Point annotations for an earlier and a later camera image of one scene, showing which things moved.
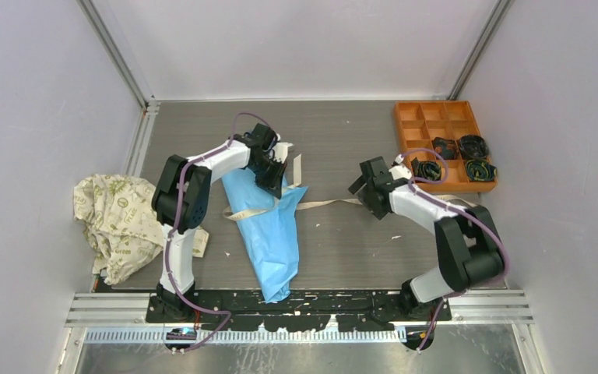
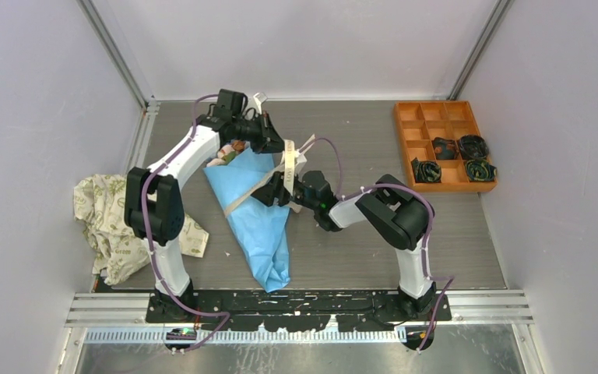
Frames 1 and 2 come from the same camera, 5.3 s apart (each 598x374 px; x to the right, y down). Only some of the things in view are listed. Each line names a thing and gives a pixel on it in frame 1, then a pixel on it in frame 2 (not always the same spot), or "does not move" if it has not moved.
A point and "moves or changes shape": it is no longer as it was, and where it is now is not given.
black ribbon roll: [473, 146] does not move
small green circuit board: [181, 333] does not move
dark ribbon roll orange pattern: [447, 149] does not move
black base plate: [302, 312] does not move
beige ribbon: [233, 211] moves or changes shape
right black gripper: [378, 211] to [276, 188]
